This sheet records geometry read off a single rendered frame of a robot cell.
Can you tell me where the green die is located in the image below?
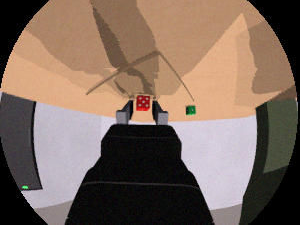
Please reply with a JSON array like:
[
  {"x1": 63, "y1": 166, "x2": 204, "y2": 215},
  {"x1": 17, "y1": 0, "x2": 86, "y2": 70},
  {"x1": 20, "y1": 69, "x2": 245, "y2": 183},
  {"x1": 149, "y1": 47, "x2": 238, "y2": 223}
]
[{"x1": 186, "y1": 106, "x2": 196, "y2": 115}]

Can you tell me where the tan flat mat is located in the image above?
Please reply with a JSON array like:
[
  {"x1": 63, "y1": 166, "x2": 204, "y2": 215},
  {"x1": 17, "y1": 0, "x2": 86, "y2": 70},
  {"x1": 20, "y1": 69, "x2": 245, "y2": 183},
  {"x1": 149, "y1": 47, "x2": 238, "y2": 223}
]
[{"x1": 86, "y1": 51, "x2": 194, "y2": 109}]

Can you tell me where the red die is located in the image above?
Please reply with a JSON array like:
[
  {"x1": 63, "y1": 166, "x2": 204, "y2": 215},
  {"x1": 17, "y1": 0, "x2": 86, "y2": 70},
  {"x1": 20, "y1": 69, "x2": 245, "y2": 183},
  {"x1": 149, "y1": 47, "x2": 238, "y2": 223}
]
[{"x1": 136, "y1": 96, "x2": 150, "y2": 111}]

